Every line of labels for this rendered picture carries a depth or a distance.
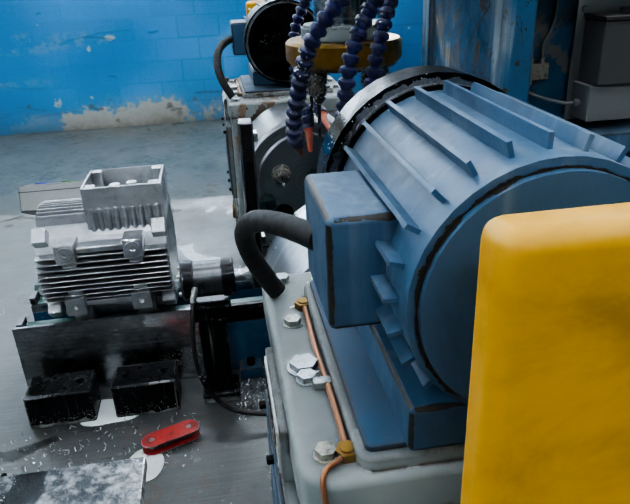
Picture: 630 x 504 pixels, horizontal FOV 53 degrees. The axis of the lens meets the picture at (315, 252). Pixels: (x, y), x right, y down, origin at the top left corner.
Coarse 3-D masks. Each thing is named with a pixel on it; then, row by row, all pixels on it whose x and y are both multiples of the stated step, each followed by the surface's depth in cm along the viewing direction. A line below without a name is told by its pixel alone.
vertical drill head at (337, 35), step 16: (320, 0) 93; (352, 0) 92; (352, 16) 93; (304, 32) 95; (336, 32) 92; (368, 32) 93; (288, 48) 96; (320, 48) 91; (336, 48) 90; (368, 48) 91; (400, 48) 96; (320, 64) 92; (336, 64) 91; (368, 64) 92; (384, 64) 94; (320, 80) 95; (320, 96) 97; (320, 112) 98; (320, 128) 99
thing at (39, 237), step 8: (168, 192) 110; (152, 224) 98; (160, 224) 99; (32, 232) 96; (40, 232) 96; (48, 232) 98; (152, 232) 98; (160, 232) 98; (32, 240) 96; (40, 240) 96; (48, 240) 98; (168, 296) 103; (176, 296) 105; (48, 304) 101; (56, 304) 101; (64, 304) 103; (168, 304) 105; (48, 312) 101; (56, 312) 101; (64, 312) 103
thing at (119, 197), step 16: (96, 176) 104; (112, 176) 106; (128, 176) 106; (144, 176) 107; (160, 176) 101; (80, 192) 97; (96, 192) 97; (112, 192) 97; (128, 192) 98; (144, 192) 98; (160, 192) 98; (96, 208) 98; (112, 208) 98; (128, 208) 99; (144, 208) 99; (160, 208) 100; (96, 224) 99; (112, 224) 99; (128, 224) 100; (144, 224) 100
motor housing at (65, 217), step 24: (48, 216) 99; (72, 216) 99; (168, 216) 113; (96, 240) 99; (120, 240) 98; (168, 240) 115; (48, 264) 97; (96, 264) 98; (120, 264) 98; (144, 264) 99; (168, 264) 100; (48, 288) 97; (72, 288) 99; (96, 288) 99; (120, 288) 100; (144, 288) 100; (168, 288) 102; (96, 312) 105
